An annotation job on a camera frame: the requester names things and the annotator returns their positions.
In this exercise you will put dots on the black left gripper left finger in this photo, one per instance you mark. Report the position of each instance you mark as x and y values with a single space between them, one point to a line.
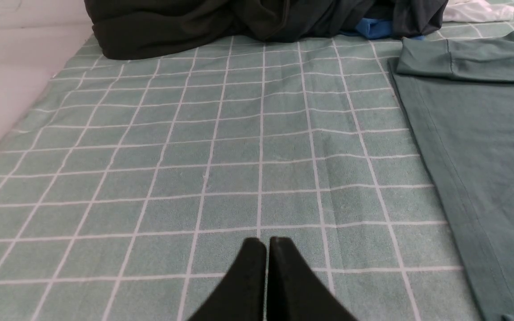
239 296

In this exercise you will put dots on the green long sleeve shirt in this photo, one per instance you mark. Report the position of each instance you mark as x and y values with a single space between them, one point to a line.
458 96

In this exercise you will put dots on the dark olive crumpled garment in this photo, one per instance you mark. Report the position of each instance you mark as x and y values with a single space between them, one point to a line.
142 29

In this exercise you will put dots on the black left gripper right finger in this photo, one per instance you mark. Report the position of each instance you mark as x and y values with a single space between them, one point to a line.
295 293

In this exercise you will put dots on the blue crumpled garment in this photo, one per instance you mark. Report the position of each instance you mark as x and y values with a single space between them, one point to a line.
370 28

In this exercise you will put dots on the white crumpled garment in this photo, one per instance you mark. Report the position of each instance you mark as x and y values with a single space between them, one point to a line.
477 11

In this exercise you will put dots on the green checkered tablecloth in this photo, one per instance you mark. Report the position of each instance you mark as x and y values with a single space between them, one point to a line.
129 186

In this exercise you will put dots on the dark grey crumpled garment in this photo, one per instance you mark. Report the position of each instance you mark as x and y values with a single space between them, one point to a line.
290 20

